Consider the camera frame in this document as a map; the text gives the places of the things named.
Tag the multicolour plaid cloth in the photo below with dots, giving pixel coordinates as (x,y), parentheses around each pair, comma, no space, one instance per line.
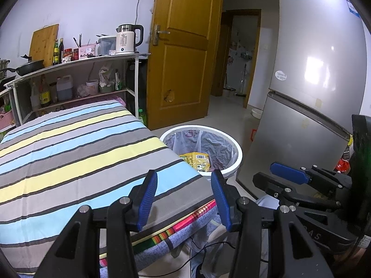
(179,226)

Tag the white basin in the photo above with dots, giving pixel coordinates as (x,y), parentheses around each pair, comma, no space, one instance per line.
(257,113)

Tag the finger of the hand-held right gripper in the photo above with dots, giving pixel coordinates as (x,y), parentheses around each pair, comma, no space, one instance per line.
(275,188)
(289,172)

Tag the blue cloth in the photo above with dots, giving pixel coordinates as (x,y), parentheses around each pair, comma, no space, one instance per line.
(162,249)

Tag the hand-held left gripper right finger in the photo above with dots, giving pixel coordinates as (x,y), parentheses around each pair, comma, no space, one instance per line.
(221,202)

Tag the person's light striped pants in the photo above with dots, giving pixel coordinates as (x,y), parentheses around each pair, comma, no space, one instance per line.
(268,202)

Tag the pink utensil box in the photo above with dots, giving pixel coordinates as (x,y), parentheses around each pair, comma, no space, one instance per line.
(87,52)

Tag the green plastic bottle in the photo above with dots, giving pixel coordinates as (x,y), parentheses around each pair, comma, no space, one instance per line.
(141,117)

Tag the white shelf rack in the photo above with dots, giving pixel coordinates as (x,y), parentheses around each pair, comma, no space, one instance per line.
(132,87)

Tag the white appliance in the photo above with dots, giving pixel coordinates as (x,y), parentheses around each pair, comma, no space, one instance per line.
(239,69)

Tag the red sauce jar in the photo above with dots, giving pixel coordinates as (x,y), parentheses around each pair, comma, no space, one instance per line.
(68,55)

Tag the dark liquid plastic jug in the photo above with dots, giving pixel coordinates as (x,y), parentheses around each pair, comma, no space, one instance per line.
(64,89)

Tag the yellow snack wrapper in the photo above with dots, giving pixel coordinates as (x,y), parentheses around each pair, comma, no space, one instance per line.
(194,160)

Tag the pink basket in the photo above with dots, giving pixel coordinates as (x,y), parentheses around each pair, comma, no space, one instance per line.
(6,120)

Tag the white rimmed waste bin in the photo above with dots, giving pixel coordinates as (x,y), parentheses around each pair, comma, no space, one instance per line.
(237,156)

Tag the yellow label bottle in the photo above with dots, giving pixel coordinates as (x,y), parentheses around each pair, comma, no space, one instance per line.
(45,95)

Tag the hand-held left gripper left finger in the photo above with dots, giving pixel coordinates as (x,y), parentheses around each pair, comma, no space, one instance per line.
(146,199)

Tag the black chopsticks bundle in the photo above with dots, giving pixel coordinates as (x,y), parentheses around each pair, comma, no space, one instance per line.
(77,41)

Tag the red plastic object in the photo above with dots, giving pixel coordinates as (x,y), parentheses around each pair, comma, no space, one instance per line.
(254,134)

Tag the wooden door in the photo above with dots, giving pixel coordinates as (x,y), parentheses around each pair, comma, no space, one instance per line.
(179,78)

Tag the white plastic bottle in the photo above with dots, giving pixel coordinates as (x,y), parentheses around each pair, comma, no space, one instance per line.
(35,100)

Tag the round fridge sticker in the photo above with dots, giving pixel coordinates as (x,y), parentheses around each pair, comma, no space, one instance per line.
(281,75)

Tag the pink lidded storage box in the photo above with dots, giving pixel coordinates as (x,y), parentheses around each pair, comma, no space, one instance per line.
(116,100)

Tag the stacked steel pot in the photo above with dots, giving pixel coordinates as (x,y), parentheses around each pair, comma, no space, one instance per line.
(3,68)

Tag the bamboo cutting board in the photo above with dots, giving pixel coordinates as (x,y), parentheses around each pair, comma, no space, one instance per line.
(43,43)

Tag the white trash bin with liner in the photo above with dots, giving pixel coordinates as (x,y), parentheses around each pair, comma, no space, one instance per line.
(214,147)

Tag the silver fridge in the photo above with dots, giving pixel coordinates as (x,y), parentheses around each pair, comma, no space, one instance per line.
(304,63)

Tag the crumpled food bags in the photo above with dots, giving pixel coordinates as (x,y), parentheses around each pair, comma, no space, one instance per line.
(108,79)

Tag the grey water pitcher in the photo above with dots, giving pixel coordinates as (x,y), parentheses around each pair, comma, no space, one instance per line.
(106,46)

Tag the white electric kettle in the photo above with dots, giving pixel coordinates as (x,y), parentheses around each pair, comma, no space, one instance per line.
(126,42)

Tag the dark red jar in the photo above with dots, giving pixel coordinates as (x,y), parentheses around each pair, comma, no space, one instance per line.
(76,54)

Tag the black frying pan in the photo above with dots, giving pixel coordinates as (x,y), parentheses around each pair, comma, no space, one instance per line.
(30,67)

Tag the dark sauce bottle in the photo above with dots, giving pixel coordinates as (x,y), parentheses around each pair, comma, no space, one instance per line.
(61,53)
(56,55)

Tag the dark brown doorway frame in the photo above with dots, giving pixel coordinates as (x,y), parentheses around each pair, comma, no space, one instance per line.
(217,63)

